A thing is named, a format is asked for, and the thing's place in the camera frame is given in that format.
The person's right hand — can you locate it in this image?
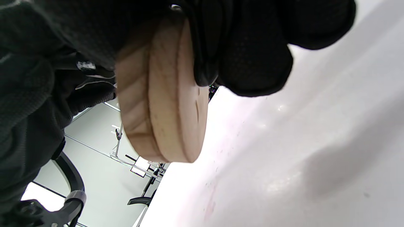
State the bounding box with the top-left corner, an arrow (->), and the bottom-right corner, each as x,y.
0,0 -> 357,97

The person's left hand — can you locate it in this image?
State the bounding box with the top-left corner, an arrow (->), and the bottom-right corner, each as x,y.
0,47 -> 116,218

